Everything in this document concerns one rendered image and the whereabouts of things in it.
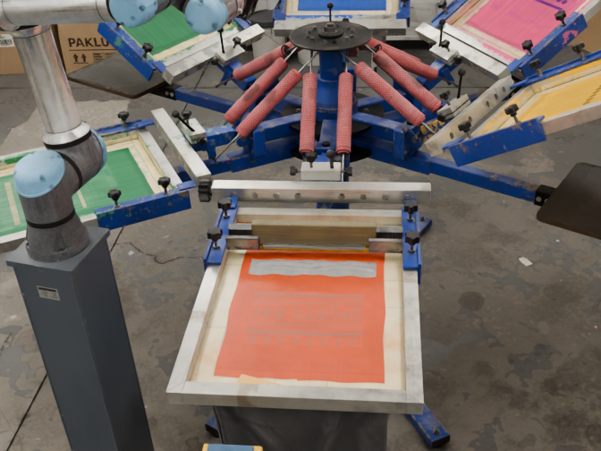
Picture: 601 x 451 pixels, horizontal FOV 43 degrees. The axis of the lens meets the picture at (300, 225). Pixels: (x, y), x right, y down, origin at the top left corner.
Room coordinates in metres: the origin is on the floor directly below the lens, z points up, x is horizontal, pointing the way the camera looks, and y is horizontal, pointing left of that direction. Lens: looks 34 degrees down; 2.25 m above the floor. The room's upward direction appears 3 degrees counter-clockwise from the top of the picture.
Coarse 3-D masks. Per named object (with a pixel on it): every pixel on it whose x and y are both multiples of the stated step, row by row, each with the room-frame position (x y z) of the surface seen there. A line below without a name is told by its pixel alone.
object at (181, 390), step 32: (384, 224) 1.92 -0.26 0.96; (224, 256) 1.77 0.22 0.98; (416, 288) 1.56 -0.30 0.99; (192, 320) 1.48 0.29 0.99; (416, 320) 1.44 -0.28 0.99; (192, 352) 1.36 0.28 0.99; (416, 352) 1.32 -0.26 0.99; (192, 384) 1.26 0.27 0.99; (224, 384) 1.25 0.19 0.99; (256, 384) 1.25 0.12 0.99; (416, 384) 1.22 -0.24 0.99
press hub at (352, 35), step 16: (304, 32) 2.67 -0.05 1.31; (320, 32) 2.63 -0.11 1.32; (336, 32) 2.62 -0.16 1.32; (352, 32) 2.64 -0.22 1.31; (368, 32) 2.64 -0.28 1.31; (304, 48) 2.52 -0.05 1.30; (320, 48) 2.50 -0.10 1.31; (336, 48) 2.49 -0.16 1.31; (352, 48) 2.50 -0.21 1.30; (320, 64) 2.62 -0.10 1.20; (336, 64) 2.60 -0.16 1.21; (320, 80) 2.60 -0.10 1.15; (336, 80) 2.60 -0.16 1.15; (320, 96) 2.58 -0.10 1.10; (336, 96) 2.57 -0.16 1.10; (352, 96) 2.61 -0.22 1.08; (368, 96) 2.75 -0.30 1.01; (288, 112) 2.64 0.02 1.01; (320, 112) 2.55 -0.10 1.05; (336, 112) 2.54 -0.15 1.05; (352, 112) 2.57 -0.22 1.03; (368, 112) 2.61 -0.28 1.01; (320, 128) 2.49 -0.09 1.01; (352, 128) 2.48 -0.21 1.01; (368, 128) 2.49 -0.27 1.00; (352, 160) 2.45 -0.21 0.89; (336, 208) 2.57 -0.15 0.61
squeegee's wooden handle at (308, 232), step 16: (256, 224) 1.81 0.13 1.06; (272, 224) 1.80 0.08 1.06; (288, 224) 1.80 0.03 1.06; (304, 224) 1.79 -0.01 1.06; (320, 224) 1.79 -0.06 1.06; (336, 224) 1.78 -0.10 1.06; (352, 224) 1.78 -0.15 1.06; (368, 224) 1.77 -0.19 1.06; (272, 240) 1.80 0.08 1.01; (288, 240) 1.79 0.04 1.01; (304, 240) 1.79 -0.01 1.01; (320, 240) 1.78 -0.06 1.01; (336, 240) 1.78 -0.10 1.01; (352, 240) 1.77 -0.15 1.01
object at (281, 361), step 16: (256, 256) 1.79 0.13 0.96; (272, 256) 1.79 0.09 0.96; (288, 256) 1.79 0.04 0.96; (304, 256) 1.78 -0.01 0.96; (240, 288) 1.65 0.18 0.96; (256, 288) 1.64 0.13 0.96; (272, 288) 1.64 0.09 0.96; (288, 288) 1.64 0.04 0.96; (304, 288) 1.63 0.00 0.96; (240, 304) 1.58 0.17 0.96; (240, 320) 1.51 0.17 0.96; (224, 336) 1.45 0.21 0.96; (240, 336) 1.45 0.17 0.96; (224, 352) 1.40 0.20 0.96; (240, 352) 1.39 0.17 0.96; (256, 352) 1.39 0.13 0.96; (272, 352) 1.39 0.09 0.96; (288, 352) 1.38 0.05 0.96; (224, 368) 1.34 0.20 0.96; (240, 368) 1.34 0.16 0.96; (256, 368) 1.33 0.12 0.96; (272, 368) 1.33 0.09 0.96; (288, 368) 1.33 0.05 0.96
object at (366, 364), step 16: (320, 256) 1.78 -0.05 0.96; (336, 256) 1.77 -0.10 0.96; (352, 256) 1.77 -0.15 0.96; (368, 256) 1.76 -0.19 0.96; (384, 256) 1.76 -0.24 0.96; (320, 288) 1.63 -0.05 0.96; (336, 288) 1.62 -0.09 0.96; (352, 288) 1.62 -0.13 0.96; (368, 288) 1.62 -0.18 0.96; (384, 288) 1.61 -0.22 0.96; (368, 304) 1.55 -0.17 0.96; (384, 304) 1.55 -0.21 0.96; (368, 320) 1.48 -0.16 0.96; (384, 320) 1.48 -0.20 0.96; (368, 336) 1.42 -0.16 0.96; (304, 352) 1.38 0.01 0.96; (320, 352) 1.38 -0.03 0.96; (336, 352) 1.37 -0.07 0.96; (352, 352) 1.37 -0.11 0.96; (368, 352) 1.37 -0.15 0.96; (304, 368) 1.32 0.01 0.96; (320, 368) 1.32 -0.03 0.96; (336, 368) 1.32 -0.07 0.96; (352, 368) 1.32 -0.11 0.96; (368, 368) 1.31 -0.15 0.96; (384, 368) 1.31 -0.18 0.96
